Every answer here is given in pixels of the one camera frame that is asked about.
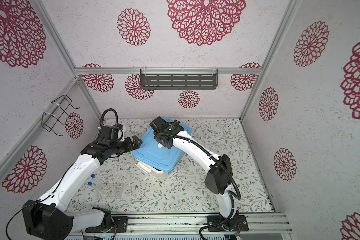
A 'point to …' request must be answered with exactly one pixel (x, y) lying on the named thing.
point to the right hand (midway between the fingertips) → (159, 136)
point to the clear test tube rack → (113, 191)
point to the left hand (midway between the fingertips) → (135, 146)
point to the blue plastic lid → (154, 154)
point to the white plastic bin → (157, 174)
